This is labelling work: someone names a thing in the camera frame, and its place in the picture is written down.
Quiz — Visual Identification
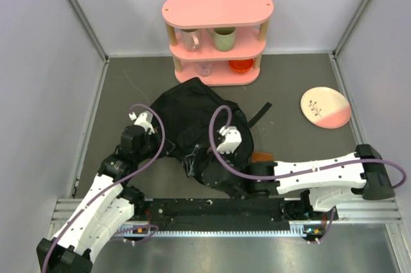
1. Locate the clear drinking glass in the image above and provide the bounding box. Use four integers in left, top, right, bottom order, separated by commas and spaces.
198, 62, 213, 77

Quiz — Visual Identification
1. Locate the green mug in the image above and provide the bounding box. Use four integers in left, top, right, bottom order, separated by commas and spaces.
206, 27, 236, 52

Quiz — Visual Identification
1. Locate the cream and pink plate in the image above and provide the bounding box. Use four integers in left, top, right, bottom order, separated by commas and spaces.
300, 87, 351, 129

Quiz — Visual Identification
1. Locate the black student backpack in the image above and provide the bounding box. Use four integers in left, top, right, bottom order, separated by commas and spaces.
151, 78, 274, 198

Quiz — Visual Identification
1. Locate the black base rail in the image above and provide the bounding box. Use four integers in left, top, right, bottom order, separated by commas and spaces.
136, 197, 338, 231

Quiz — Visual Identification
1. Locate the purple cable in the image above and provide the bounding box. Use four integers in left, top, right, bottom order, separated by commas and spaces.
208, 105, 407, 244
41, 103, 166, 273

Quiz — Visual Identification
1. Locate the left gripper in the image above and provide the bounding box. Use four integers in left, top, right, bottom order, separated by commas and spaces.
135, 127, 175, 163

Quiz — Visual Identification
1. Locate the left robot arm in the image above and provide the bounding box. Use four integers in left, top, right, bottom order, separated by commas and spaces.
37, 125, 209, 272

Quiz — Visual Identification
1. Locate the grey cable duct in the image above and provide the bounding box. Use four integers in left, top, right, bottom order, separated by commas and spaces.
114, 224, 324, 238

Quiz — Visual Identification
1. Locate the orange bowl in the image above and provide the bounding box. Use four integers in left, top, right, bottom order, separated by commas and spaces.
228, 58, 254, 73

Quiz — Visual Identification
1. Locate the pink three-tier shelf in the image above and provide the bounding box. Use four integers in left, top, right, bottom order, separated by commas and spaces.
162, 0, 274, 86

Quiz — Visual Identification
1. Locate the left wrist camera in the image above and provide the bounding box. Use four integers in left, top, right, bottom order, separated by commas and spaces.
128, 110, 155, 135

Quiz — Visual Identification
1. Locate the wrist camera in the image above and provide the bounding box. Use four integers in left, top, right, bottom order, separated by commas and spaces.
128, 110, 155, 135
216, 126, 242, 154

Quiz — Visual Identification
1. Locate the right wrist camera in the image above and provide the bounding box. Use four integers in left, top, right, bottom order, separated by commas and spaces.
216, 126, 242, 154

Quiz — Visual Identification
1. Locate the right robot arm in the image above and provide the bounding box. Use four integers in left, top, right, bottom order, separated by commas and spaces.
195, 145, 395, 219

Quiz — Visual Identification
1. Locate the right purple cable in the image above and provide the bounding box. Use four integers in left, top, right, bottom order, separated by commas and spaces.
208, 105, 407, 244

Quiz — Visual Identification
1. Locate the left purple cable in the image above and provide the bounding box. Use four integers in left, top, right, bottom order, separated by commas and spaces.
41, 103, 166, 273

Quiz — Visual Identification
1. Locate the brown leather wallet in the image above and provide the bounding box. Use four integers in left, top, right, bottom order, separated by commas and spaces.
251, 152, 274, 163

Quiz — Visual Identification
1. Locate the pink mug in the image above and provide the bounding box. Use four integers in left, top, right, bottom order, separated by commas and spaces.
180, 29, 201, 52

